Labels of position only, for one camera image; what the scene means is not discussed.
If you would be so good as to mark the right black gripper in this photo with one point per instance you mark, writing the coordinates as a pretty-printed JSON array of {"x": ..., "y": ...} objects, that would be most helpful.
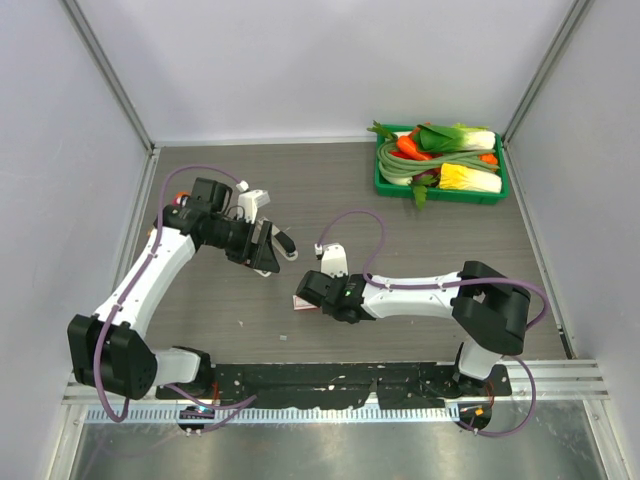
[{"x": 343, "y": 279}]

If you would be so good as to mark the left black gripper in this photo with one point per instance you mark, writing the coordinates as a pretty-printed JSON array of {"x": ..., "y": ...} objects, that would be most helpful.
[{"x": 264, "y": 256}]

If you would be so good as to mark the red white staple box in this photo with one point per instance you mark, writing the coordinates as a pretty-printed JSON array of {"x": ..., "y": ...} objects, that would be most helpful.
[{"x": 299, "y": 304}]

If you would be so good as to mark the light blue stapler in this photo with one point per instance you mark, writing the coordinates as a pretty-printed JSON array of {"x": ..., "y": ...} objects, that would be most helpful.
[{"x": 263, "y": 273}]

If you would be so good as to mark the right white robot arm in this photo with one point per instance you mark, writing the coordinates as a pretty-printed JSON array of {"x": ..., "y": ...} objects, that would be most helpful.
[{"x": 491, "y": 310}]

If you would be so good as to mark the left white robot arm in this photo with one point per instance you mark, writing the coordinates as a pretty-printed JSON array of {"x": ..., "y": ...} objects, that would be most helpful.
[{"x": 108, "y": 348}]

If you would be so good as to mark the candy snack bag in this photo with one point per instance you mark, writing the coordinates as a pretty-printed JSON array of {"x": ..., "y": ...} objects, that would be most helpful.
[{"x": 180, "y": 199}]

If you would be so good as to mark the green plastic tray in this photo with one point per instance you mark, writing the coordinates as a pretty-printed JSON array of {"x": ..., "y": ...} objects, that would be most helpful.
[{"x": 401, "y": 188}]

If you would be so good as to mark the green leafy herb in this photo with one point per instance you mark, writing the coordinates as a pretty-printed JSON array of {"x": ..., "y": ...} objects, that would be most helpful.
[{"x": 420, "y": 193}]

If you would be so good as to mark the green long beans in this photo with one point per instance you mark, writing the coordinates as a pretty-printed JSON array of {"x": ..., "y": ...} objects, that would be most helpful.
[{"x": 396, "y": 168}]

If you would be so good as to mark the yellow white cabbage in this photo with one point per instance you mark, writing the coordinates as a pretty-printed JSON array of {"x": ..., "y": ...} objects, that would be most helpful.
[{"x": 459, "y": 177}]

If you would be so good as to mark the orange carrot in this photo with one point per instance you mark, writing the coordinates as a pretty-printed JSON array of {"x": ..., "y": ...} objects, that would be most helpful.
[{"x": 409, "y": 148}]

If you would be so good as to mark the white green bok choy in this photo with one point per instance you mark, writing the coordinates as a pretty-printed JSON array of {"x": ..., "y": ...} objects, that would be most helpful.
[{"x": 443, "y": 139}]

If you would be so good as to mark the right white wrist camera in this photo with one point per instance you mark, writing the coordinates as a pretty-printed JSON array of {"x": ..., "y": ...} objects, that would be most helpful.
[{"x": 333, "y": 259}]

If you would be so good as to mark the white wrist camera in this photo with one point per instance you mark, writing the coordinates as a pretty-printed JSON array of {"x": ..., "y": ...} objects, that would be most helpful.
[
  {"x": 333, "y": 259},
  {"x": 249, "y": 201}
]

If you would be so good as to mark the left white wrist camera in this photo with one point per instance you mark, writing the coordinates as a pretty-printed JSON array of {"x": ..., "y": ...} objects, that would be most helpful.
[{"x": 249, "y": 201}]

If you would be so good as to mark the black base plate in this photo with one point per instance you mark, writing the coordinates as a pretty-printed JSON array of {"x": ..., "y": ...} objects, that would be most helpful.
[{"x": 340, "y": 386}]

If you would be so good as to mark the white slotted cable duct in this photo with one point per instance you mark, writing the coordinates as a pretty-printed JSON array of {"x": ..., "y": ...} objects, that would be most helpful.
[{"x": 175, "y": 412}]

